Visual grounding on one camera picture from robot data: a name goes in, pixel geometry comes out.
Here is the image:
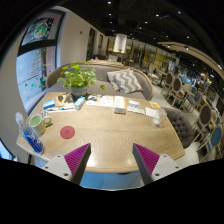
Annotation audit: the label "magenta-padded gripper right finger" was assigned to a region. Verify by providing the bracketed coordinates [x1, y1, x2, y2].
[132, 143, 184, 186]

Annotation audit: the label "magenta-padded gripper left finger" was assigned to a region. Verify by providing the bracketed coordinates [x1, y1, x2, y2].
[41, 143, 92, 186]

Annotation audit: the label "clear bottle with blue label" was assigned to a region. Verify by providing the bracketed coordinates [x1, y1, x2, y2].
[14, 111, 45, 155]

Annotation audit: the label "flat round red coaster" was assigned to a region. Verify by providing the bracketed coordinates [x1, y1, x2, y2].
[59, 125, 77, 140]

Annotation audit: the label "clear drinking glass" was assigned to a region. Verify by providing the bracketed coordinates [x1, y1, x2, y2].
[152, 107, 167, 127]

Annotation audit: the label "grey tufted armchair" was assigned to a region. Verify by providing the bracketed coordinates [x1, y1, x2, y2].
[163, 107, 198, 150]

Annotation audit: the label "white paper leaflets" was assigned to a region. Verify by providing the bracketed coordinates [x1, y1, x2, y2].
[126, 99, 146, 116]

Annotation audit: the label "light green mug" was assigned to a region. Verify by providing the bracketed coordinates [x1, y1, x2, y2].
[29, 114, 53, 137]

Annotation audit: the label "small light blue box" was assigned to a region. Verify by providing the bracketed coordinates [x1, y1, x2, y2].
[73, 96, 86, 111]

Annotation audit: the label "small blue white box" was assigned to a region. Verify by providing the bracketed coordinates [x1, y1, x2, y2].
[42, 98, 56, 111]

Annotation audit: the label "long white carton box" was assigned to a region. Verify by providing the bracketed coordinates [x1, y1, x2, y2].
[113, 95, 127, 115]

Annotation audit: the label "printed white brochure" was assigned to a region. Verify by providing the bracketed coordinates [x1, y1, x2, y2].
[85, 94, 116, 108]

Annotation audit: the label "group of round-backed chairs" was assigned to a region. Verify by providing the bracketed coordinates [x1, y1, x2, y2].
[161, 71, 224, 158]

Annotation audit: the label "grey chevron pillow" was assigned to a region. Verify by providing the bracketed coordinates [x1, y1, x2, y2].
[106, 68, 144, 95]

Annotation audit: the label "green potted plant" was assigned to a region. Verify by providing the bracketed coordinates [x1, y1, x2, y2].
[56, 60, 106, 100]

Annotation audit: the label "grey curved sofa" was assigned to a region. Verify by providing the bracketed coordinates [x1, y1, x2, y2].
[45, 63, 155, 101]

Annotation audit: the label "dark-framed window with decals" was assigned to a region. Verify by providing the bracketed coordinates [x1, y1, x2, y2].
[15, 9, 67, 114]

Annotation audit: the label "white round pillar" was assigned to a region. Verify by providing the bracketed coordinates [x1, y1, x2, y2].
[113, 33, 128, 54]

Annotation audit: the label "group of ceiling spotlights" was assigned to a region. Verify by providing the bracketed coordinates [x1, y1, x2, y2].
[106, 0, 188, 51]

